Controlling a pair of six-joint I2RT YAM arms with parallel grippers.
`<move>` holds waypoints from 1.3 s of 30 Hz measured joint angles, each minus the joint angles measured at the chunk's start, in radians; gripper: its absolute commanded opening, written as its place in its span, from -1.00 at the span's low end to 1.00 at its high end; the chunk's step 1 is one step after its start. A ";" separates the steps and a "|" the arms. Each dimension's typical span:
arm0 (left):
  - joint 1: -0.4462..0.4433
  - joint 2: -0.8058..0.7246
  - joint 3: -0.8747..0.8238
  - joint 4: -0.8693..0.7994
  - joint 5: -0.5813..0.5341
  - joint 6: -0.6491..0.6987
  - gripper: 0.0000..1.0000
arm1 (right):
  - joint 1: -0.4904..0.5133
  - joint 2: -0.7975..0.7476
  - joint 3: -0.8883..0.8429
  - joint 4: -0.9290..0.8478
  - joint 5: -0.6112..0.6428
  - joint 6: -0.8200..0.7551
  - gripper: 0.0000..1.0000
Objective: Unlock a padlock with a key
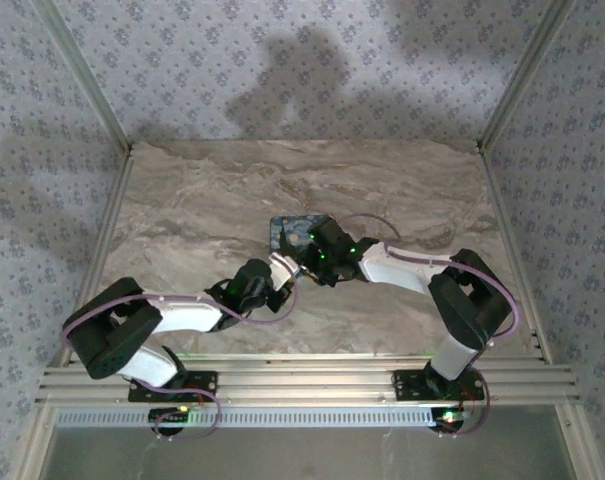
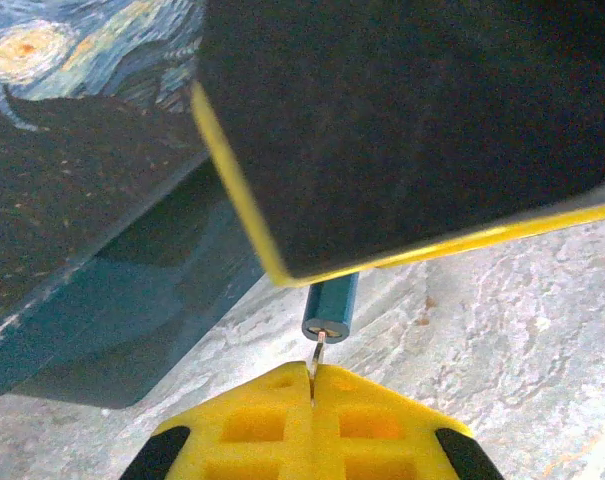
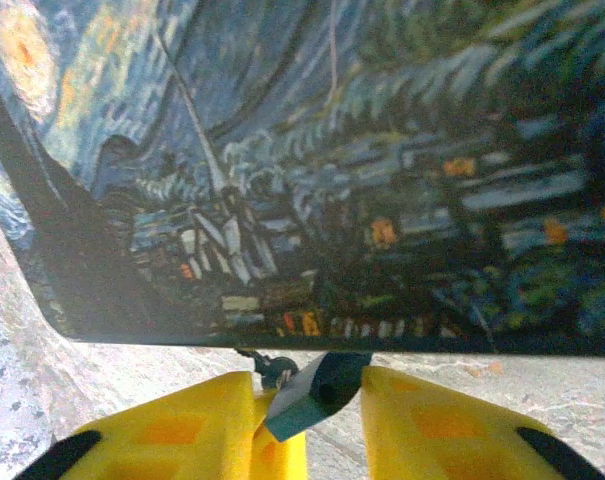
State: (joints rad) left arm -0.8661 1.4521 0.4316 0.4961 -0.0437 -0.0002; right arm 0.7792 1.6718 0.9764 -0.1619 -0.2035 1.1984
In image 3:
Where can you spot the starry night printed box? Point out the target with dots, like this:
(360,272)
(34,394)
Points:
(382,175)

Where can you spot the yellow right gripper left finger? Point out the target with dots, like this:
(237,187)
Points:
(172,435)

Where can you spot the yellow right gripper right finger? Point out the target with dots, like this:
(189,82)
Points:
(442,430)

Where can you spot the small dark puzzle piece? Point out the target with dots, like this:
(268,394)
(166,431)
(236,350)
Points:
(307,410)

